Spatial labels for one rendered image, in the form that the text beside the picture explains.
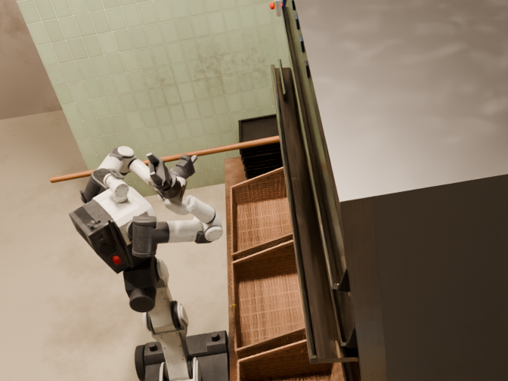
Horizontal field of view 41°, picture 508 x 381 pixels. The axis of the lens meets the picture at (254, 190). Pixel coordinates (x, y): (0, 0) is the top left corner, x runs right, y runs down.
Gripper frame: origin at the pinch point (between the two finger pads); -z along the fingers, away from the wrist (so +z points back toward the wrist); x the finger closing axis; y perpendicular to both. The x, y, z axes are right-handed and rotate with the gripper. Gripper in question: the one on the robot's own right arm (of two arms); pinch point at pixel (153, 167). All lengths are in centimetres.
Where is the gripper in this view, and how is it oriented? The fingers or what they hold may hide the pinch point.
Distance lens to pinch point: 249.4
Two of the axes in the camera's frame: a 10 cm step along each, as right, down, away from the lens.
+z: 2.4, 4.2, 8.7
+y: 9.5, -2.9, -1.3
